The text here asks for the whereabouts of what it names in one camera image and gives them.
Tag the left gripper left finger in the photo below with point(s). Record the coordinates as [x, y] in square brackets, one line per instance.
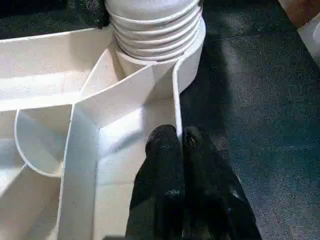
[160, 195]

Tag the white plastic table top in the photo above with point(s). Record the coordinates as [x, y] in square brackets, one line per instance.
[75, 100]

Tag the white plastic table leg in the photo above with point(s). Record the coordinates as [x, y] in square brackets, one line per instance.
[155, 25]

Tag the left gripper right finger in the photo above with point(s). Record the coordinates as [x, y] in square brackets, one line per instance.
[215, 200]

